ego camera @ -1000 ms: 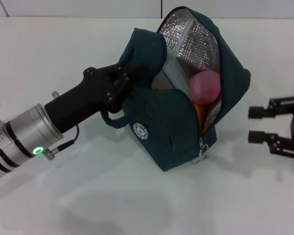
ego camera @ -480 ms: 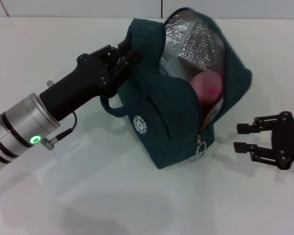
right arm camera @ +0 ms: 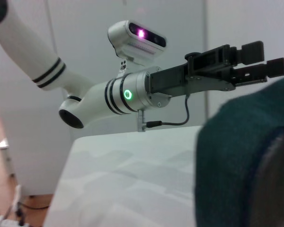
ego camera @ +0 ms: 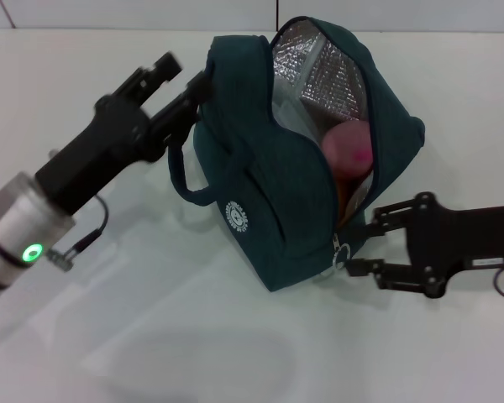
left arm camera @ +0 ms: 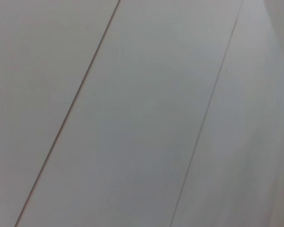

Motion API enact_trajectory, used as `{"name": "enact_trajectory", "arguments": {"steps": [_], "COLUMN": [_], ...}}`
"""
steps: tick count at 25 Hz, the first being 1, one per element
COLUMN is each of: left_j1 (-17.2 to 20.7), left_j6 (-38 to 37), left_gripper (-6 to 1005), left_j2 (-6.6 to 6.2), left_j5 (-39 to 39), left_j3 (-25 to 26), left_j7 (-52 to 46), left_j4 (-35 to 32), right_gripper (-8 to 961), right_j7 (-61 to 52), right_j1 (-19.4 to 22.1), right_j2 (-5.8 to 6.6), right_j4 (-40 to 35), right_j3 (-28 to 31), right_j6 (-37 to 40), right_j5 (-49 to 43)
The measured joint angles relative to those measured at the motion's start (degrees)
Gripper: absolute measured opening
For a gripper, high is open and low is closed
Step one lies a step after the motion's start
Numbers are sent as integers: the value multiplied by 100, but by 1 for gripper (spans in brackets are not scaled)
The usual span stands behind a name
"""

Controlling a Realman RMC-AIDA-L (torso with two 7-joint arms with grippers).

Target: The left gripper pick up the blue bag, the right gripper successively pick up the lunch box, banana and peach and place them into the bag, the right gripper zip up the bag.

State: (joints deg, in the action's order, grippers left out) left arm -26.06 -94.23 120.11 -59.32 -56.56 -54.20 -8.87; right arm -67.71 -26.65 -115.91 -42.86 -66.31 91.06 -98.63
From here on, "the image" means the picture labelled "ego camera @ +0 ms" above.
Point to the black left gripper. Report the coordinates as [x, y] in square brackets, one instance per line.
[105, 142]

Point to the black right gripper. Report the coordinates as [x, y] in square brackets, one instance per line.
[466, 239]

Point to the yellow banana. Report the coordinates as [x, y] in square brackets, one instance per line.
[343, 201]

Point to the pink peach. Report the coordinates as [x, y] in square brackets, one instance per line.
[346, 147]

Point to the dark teal zipper bag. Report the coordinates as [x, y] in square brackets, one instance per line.
[243, 168]

